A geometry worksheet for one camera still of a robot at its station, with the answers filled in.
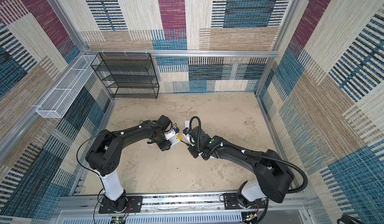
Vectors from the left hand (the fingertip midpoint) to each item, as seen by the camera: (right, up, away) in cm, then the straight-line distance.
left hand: (165, 142), depth 94 cm
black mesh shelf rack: (-31, +45, +17) cm, 57 cm away
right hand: (+17, -1, -9) cm, 20 cm away
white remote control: (+6, +1, 0) cm, 6 cm away
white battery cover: (+13, +11, +8) cm, 19 cm away
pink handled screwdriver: (+9, +2, +1) cm, 9 cm away
